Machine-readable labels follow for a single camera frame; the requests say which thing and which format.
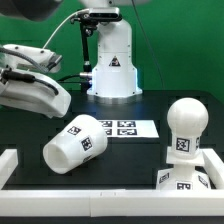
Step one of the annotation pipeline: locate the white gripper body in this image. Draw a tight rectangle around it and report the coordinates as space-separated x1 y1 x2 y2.
0 69 71 118

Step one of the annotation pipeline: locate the white lamp shade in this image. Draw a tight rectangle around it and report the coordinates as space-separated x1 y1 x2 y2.
43 115 108 174

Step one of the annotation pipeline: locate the white lamp bulb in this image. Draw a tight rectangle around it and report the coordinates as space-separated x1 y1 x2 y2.
167 98 209 159

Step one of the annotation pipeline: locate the white lamp base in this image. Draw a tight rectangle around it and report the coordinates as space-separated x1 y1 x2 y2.
156 147 211 191

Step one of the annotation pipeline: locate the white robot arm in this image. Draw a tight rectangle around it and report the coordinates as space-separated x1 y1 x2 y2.
0 0 148 117

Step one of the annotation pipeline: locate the white marker sheet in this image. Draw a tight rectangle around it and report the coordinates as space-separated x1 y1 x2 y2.
100 120 159 138

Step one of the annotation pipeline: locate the black cable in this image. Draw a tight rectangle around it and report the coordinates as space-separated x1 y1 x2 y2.
57 73 84 84

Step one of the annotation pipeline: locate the white left fence rail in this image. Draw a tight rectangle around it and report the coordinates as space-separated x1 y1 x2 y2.
0 149 18 190

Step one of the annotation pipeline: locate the white fence rail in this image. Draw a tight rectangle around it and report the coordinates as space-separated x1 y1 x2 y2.
202 149 224 190
0 189 224 217
0 149 18 190

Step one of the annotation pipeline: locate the black camera stand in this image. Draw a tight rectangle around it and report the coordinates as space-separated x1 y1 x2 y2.
80 22 96 93

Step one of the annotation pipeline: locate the white camera cable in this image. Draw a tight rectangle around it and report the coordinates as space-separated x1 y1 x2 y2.
42 11 84 50

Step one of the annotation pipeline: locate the black depth camera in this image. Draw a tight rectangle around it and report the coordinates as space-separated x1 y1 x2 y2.
71 7 122 22

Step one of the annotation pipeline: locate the white front fence rail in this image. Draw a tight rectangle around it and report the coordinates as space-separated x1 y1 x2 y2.
0 189 224 217

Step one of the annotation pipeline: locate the white right fence rail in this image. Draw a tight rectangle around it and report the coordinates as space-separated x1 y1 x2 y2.
202 149 224 190

